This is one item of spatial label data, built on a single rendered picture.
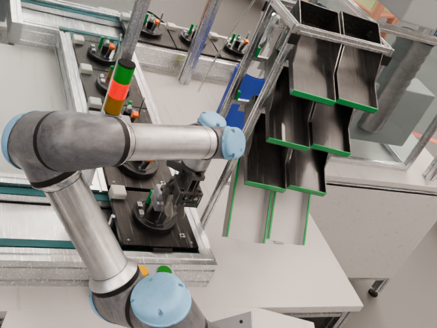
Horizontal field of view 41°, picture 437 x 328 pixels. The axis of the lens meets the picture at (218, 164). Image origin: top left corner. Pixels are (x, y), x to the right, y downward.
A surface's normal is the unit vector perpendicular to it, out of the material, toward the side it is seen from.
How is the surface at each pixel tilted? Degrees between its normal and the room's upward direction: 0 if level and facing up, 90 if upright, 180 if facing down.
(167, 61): 90
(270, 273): 0
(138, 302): 38
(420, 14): 90
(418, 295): 0
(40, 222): 0
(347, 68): 25
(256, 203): 45
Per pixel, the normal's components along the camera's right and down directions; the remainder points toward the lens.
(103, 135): 0.48, -0.15
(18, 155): -0.59, 0.46
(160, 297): -0.29, -0.75
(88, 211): 0.74, 0.06
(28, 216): 0.36, -0.77
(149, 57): 0.29, 0.63
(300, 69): 0.38, -0.44
